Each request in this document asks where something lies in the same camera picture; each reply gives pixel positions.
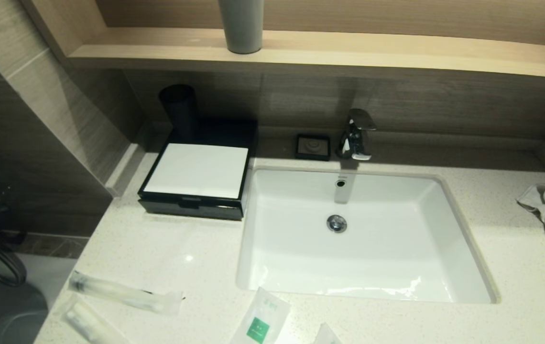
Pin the white sink basin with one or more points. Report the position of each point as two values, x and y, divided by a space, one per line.
373 258

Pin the small plain white sachet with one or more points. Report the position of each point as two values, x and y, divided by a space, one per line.
325 336

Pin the wooden wall shelf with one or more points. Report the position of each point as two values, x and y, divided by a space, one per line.
349 48

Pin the black soap dish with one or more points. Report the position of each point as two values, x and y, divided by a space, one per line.
312 145

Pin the chrome faucet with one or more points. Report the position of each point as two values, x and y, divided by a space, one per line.
356 138

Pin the clear toothbrush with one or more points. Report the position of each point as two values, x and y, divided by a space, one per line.
86 322

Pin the black cup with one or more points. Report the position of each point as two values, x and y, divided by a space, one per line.
179 110

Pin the black amenity box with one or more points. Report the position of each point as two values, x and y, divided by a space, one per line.
167 212

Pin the white sachet with green square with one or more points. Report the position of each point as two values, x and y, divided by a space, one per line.
263 320

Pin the chrome drain stopper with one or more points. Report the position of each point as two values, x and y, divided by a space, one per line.
337 223

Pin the long clear toothbrush packet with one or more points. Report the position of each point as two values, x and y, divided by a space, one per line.
119 292

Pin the grey plastic cup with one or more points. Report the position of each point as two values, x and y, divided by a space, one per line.
241 26

